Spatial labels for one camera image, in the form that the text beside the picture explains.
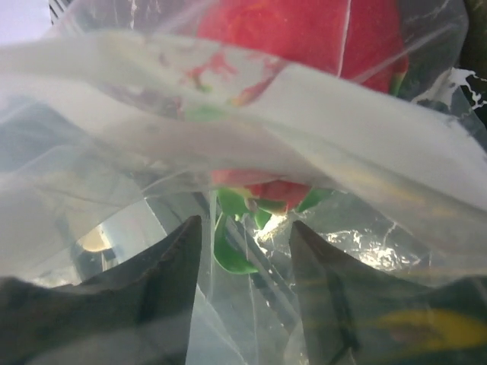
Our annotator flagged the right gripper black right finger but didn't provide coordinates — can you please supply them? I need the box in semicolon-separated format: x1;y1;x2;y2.
288;220;431;365

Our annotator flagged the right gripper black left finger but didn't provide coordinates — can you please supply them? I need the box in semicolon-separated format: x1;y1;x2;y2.
81;214;202;365

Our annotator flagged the clear zip top bag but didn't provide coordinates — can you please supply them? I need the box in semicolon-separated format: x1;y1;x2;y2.
1;1;486;364

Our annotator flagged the red fake fruit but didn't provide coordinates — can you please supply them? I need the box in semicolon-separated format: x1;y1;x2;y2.
196;1;409;275

